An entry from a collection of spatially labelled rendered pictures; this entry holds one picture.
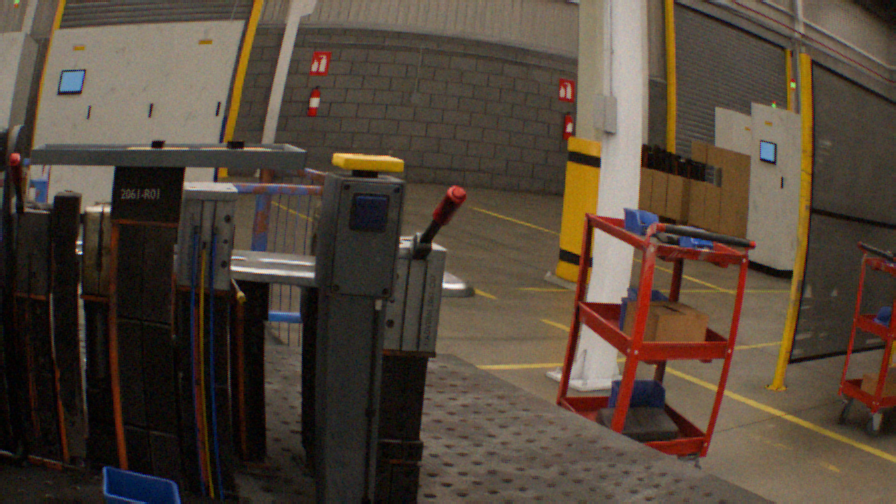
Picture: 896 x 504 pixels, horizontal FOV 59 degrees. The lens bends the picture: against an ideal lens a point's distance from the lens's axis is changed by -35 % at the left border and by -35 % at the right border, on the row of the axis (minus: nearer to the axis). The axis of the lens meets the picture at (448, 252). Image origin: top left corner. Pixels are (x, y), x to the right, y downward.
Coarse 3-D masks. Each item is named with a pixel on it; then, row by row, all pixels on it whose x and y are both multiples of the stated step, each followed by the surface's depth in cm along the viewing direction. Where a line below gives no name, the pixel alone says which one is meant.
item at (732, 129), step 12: (720, 108) 1486; (720, 120) 1489; (732, 120) 1460; (744, 120) 1471; (720, 132) 1491; (732, 132) 1462; (744, 132) 1473; (720, 144) 1493; (732, 144) 1464; (744, 144) 1476; (720, 168) 1497; (720, 180) 1498
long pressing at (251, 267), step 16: (80, 240) 138; (80, 256) 126; (176, 256) 138; (240, 256) 146; (256, 256) 148; (272, 256) 150; (288, 256) 152; (304, 256) 154; (240, 272) 135; (256, 272) 136; (272, 272) 136; (288, 272) 137; (304, 272) 138; (448, 288) 143; (464, 288) 144
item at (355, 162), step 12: (336, 156) 113; (348, 156) 111; (360, 156) 112; (372, 156) 114; (384, 156) 115; (348, 168) 110; (360, 168) 110; (372, 168) 110; (384, 168) 111; (396, 168) 111
